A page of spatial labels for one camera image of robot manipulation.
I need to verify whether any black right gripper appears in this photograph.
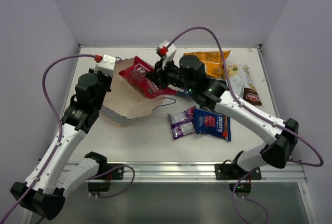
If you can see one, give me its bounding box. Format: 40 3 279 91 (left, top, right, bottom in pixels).
145 56 196 94

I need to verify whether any blue white snack bag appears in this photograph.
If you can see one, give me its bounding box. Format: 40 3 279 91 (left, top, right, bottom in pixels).
168 85 192 96

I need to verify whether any blue checkered paper bag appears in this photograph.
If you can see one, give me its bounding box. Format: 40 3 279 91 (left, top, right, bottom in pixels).
100 58 168 125

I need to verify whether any red Real crisps bag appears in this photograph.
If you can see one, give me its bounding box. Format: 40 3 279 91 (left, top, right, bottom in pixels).
118 56 177 99

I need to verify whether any orange yellow snack bag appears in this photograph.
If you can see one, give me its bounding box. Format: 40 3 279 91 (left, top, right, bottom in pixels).
183 51 224 78

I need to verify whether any purple snack packet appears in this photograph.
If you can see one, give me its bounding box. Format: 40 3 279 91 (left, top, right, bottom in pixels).
168 106 196 140

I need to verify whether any blue Burts chips bag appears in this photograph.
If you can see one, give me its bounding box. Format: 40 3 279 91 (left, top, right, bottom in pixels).
193 109 231 142

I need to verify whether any brown Chio snack bag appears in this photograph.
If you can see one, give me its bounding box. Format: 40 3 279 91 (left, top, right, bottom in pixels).
227 64 262 106

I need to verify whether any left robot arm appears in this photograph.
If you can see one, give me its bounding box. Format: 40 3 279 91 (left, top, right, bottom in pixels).
10 69 113 220

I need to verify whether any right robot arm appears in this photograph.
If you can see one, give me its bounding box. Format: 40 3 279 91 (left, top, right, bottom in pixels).
146 55 298 179

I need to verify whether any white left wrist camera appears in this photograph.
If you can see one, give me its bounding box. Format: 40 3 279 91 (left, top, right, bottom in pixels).
94 54 116 77

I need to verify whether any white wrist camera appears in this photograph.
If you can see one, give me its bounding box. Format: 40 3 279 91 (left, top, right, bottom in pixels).
94 54 116 77
156 40 176 69

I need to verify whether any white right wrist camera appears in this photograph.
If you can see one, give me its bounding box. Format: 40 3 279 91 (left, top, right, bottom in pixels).
156 40 176 69

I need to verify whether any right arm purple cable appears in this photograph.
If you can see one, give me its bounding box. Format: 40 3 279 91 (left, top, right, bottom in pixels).
168 26 324 224

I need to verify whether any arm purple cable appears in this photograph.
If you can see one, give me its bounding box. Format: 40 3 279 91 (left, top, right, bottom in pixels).
168 26 324 224
0 54 135 224

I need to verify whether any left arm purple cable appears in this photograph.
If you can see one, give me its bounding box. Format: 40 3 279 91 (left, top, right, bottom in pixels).
0 54 135 224

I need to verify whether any aluminium rail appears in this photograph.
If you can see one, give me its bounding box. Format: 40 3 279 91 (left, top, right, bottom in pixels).
56 161 307 183

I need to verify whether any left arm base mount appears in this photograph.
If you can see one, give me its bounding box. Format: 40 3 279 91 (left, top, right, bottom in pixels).
87 151 125 192

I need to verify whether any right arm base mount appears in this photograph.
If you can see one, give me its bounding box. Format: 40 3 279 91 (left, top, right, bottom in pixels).
214 158 261 192

